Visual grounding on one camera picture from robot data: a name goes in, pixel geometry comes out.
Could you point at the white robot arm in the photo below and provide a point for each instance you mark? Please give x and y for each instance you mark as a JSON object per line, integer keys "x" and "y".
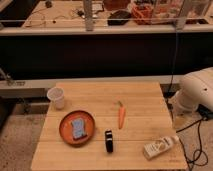
{"x": 196, "y": 88}

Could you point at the black upright eraser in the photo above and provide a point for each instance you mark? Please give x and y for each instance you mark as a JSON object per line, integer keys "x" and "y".
{"x": 109, "y": 141}

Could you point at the orange carrot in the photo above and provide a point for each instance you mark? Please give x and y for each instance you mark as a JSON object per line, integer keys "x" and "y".
{"x": 121, "y": 115}

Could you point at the white plastic cup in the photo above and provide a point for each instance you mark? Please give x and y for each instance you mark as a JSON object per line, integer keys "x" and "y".
{"x": 56, "y": 96}

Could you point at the orange round plate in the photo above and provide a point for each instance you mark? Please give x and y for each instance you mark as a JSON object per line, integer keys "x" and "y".
{"x": 65, "y": 128}

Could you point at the blue sponge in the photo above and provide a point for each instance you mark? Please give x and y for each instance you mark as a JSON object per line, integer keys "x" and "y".
{"x": 78, "y": 130}

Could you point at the black bag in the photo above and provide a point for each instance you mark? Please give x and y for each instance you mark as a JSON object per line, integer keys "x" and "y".
{"x": 119, "y": 17}

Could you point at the orange basket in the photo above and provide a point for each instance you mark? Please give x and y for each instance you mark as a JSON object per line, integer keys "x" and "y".
{"x": 142, "y": 15}

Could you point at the grey metal post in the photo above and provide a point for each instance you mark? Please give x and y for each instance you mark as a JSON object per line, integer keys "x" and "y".
{"x": 87, "y": 4}
{"x": 181, "y": 19}

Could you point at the grey right metal post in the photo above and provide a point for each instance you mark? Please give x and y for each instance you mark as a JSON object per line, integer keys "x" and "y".
{"x": 181, "y": 19}

